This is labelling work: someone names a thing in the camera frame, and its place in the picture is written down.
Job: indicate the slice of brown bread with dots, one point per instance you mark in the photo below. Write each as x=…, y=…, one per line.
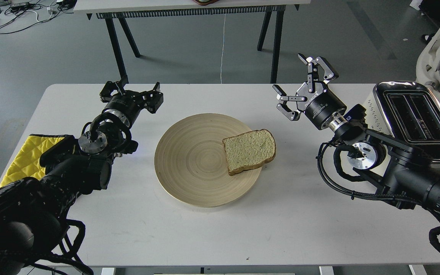
x=249, y=150

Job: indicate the yellow quilted cloth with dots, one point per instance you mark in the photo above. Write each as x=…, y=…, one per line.
x=27, y=161

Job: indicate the white office chair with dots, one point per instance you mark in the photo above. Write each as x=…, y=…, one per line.
x=428, y=63

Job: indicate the cream and chrome toaster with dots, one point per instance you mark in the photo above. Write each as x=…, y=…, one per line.
x=407, y=111

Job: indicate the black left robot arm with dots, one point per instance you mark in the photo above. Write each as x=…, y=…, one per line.
x=33, y=212

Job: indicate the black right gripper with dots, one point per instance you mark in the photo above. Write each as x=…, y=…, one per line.
x=319, y=105

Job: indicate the white background table black legs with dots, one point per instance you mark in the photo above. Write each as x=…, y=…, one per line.
x=108, y=10

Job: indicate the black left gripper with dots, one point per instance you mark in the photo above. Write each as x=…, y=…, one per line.
x=126, y=105

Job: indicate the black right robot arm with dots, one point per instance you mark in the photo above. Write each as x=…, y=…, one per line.
x=394, y=167

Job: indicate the round bamboo plate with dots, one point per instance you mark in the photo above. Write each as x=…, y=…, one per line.
x=191, y=165

